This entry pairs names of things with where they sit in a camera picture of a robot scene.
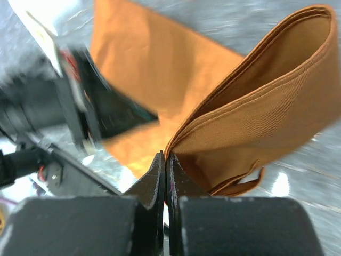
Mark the orange cloth napkin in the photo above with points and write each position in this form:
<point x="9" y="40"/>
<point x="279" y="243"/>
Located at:
<point x="222" y="114"/>

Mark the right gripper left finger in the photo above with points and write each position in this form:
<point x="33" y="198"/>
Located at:
<point x="148" y="232"/>

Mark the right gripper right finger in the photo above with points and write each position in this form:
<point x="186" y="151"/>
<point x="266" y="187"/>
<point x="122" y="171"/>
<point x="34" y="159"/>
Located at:
<point x="188" y="211"/>

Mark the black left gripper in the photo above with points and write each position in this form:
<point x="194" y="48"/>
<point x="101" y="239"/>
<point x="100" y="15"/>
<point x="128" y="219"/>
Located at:
<point x="93" y="109"/>

